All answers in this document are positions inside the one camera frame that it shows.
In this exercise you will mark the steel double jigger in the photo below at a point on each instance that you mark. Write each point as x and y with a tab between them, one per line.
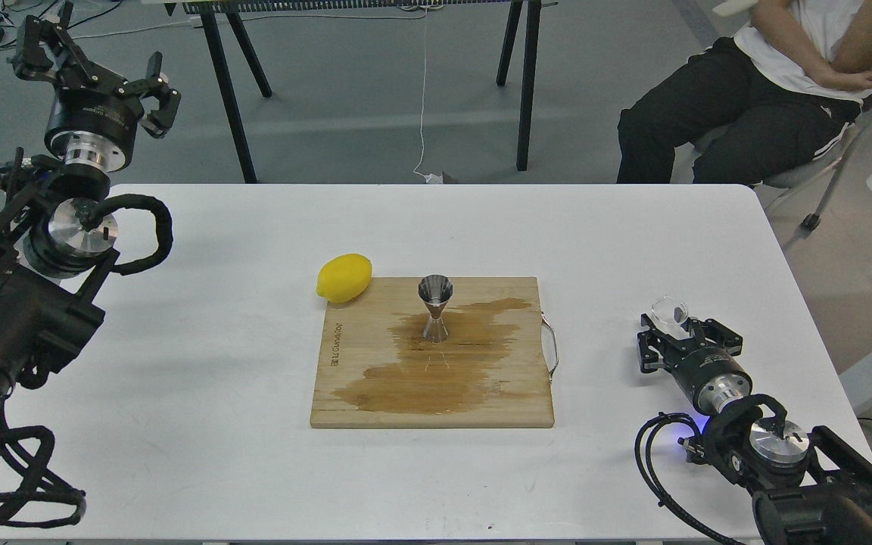
435	292

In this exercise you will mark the wooden cutting board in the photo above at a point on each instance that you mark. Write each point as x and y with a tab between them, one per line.
375	369

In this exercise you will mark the seated person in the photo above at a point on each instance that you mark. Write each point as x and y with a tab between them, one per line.
785	88

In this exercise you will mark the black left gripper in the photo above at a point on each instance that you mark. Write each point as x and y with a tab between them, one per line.
88	102

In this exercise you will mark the yellow lemon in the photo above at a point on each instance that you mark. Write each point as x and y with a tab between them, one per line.
344	278

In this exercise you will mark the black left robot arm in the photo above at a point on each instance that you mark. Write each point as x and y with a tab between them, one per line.
62	235

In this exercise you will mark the clear glass measuring cup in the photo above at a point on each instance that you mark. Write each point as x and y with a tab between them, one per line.
670	315

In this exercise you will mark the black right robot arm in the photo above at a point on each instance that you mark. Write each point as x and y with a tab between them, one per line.
807	487

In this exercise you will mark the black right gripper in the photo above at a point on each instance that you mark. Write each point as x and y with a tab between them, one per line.
707	373

